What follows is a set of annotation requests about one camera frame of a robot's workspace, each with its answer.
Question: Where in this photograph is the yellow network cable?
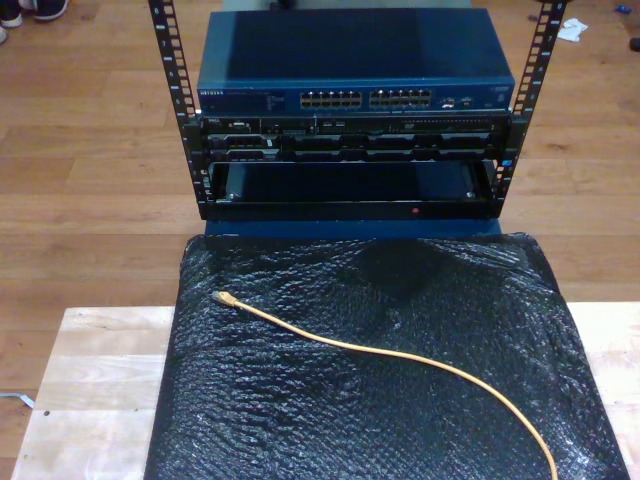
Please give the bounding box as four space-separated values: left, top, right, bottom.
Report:
210 289 560 480

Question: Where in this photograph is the black rack drawer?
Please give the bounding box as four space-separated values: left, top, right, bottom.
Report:
207 160 494 221

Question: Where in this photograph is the black rack server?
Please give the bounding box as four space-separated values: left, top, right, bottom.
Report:
182 113 526 164

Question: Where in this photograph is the black bubble wrap mat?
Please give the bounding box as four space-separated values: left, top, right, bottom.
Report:
143 230 631 480

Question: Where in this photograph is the white crumpled paper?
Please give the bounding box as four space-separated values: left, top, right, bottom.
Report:
557 18 590 43

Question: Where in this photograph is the black shoe white sole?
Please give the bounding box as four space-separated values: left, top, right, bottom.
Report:
33 0 70 22
0 0 25 29

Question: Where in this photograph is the blue network switch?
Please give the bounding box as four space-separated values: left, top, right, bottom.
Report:
196 8 516 117

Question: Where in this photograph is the black metal rack frame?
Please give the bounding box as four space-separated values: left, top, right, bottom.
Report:
147 0 570 222

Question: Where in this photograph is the grey flat cable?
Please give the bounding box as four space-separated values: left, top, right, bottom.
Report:
0 391 37 410

